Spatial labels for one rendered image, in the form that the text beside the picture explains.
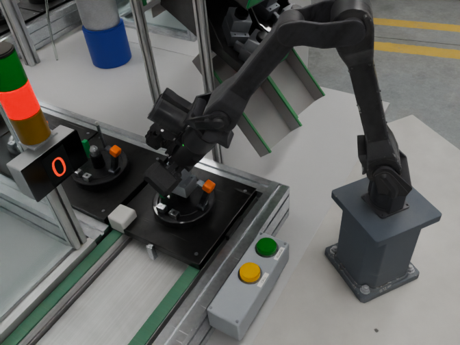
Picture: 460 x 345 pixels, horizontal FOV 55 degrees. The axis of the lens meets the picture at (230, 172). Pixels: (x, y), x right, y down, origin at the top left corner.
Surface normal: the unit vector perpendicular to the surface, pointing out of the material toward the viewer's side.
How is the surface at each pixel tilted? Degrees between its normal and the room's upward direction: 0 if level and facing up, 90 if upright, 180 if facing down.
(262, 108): 45
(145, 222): 0
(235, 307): 0
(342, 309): 0
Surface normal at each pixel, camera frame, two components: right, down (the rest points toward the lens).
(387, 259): 0.40, 0.60
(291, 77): 0.48, -0.23
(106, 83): -0.07, -0.73
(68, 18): 0.86, 0.30
